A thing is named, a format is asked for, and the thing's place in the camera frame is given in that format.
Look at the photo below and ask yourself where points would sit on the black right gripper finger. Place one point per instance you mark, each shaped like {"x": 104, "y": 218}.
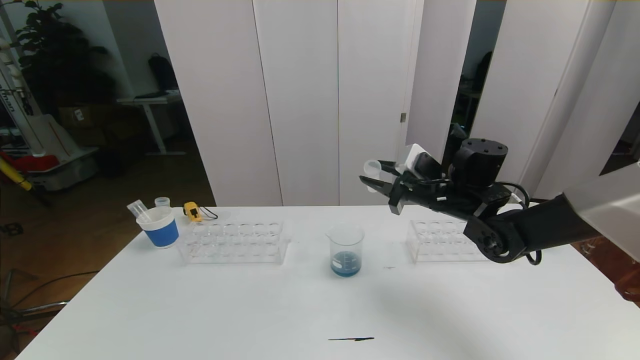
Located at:
{"x": 379, "y": 186}
{"x": 391, "y": 167}

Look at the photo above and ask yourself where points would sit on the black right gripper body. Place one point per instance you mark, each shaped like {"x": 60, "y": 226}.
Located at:
{"x": 397, "y": 195}

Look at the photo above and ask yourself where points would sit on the test tube with whitish liquid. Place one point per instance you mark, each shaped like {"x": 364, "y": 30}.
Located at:
{"x": 372, "y": 169}

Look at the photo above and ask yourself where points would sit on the test tube with blue liquid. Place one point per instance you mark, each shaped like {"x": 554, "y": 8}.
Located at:
{"x": 162, "y": 202}

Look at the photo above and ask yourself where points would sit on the test tube with red liquid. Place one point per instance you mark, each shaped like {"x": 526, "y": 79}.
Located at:
{"x": 137, "y": 209}

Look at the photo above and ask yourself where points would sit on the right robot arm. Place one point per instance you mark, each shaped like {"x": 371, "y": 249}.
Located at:
{"x": 540, "y": 227}

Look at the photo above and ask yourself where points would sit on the clear acrylic test tube rack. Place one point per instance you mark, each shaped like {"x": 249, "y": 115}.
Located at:
{"x": 435, "y": 247}
{"x": 240, "y": 246}

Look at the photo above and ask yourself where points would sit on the clear plastic beaker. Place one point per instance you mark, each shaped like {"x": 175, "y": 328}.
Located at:
{"x": 345, "y": 265}

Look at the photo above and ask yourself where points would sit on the white folding screen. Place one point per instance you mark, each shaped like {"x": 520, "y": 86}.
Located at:
{"x": 300, "y": 100}
{"x": 525, "y": 75}

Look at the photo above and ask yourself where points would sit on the thin black stick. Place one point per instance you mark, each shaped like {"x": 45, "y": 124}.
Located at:
{"x": 350, "y": 339}

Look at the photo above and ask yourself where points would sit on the yellow tape measure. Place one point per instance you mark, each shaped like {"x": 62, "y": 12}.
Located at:
{"x": 192, "y": 211}

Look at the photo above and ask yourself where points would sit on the blue white paper cup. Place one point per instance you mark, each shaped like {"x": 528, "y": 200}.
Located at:
{"x": 162, "y": 233}

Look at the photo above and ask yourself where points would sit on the black backpack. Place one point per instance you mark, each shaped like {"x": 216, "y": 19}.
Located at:
{"x": 162, "y": 74}

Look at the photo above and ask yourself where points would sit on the white standing desk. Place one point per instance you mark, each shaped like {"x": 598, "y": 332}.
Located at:
{"x": 150, "y": 101}

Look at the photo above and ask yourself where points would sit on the brown cardboard box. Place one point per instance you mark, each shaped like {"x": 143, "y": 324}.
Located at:
{"x": 85, "y": 125}

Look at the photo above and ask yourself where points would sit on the grey platform base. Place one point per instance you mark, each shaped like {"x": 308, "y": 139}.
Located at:
{"x": 70, "y": 172}

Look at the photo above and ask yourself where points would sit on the red flat object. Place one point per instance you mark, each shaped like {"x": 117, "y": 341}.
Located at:
{"x": 35, "y": 164}

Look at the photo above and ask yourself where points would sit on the dark green potted plant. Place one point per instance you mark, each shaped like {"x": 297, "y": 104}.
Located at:
{"x": 55, "y": 60}

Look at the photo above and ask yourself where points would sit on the yellow black tool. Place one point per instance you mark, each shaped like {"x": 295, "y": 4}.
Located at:
{"x": 17, "y": 179}

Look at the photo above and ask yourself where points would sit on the grey metal chair base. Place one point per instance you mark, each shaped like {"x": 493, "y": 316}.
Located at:
{"x": 30, "y": 311}

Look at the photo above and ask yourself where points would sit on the white banner stand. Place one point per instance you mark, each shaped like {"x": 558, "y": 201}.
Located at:
{"x": 15, "y": 100}

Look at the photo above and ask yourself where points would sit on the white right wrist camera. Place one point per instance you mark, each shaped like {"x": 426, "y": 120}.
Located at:
{"x": 415, "y": 155}

